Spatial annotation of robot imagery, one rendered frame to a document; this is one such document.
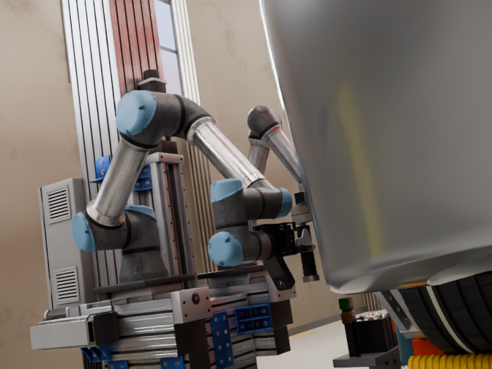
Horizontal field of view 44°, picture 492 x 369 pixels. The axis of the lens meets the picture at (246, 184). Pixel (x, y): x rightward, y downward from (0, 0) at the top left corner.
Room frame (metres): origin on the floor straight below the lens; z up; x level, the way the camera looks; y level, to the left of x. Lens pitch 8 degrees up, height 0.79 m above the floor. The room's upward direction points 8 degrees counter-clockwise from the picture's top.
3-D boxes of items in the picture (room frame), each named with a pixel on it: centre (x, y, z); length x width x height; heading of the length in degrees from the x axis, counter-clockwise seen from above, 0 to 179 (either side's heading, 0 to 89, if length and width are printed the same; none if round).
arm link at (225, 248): (1.39, 0.05, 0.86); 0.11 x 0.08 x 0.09; 143
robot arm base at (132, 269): (1.91, 0.35, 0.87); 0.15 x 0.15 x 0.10
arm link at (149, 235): (1.91, 0.36, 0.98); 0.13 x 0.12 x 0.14; 133
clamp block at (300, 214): (1.61, -0.16, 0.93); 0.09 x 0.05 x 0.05; 53
